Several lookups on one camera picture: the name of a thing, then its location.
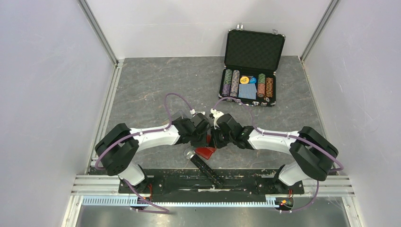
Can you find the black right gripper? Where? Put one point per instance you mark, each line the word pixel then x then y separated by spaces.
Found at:
pixel 214 139

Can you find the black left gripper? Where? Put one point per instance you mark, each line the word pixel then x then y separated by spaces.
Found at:
pixel 203 143

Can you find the red leather card holder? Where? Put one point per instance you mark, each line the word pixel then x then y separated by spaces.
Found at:
pixel 208 150

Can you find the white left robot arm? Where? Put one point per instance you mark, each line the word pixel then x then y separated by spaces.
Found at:
pixel 118 147

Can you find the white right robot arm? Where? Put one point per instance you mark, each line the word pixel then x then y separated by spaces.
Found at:
pixel 313 154

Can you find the blue playing card deck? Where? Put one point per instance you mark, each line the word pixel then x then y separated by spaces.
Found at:
pixel 247 91

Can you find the black microphone with silver grille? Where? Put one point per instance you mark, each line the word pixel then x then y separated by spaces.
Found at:
pixel 191 155

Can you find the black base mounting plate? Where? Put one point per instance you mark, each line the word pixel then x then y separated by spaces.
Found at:
pixel 190 185

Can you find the yellow dealer button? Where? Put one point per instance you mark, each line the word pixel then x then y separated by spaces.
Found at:
pixel 244 80

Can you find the black poker chip case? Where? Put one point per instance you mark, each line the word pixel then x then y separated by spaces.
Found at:
pixel 256 55

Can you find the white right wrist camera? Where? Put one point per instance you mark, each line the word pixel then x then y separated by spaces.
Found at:
pixel 215 115

